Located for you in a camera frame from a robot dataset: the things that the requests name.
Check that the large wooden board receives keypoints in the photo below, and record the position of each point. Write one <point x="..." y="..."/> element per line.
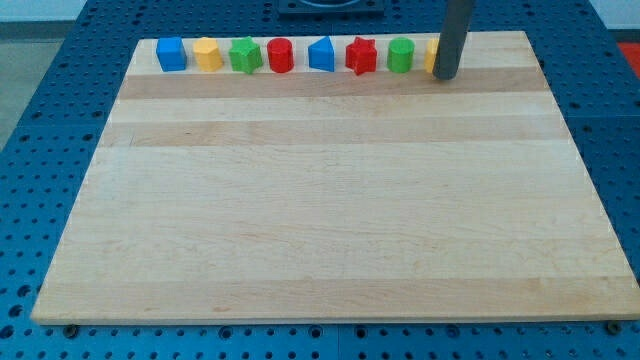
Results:
<point x="330" y="197"/>

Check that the blue triangle block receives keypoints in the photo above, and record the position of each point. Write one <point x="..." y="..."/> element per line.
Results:
<point x="321" y="55"/>

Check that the red star block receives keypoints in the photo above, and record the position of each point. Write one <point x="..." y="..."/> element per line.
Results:
<point x="361" y="55"/>

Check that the red cylinder block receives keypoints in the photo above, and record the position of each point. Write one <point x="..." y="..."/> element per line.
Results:
<point x="280" y="55"/>

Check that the green star block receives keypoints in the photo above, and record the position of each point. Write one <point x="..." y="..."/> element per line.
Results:
<point x="245" y="55"/>

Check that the green cylinder block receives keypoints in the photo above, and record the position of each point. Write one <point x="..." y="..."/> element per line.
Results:
<point x="400" y="55"/>

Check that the yellow hexagon block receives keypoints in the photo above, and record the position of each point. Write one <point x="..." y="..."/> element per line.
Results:
<point x="207" y="54"/>

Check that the yellow block behind rod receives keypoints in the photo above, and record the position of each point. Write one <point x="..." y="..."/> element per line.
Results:
<point x="431" y="54"/>

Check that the blue cube block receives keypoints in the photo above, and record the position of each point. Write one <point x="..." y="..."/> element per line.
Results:
<point x="171" y="54"/>

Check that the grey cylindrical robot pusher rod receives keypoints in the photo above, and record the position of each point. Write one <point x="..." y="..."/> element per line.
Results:
<point x="452" y="38"/>

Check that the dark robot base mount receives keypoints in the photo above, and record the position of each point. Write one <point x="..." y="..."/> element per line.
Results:
<point x="299" y="8"/>

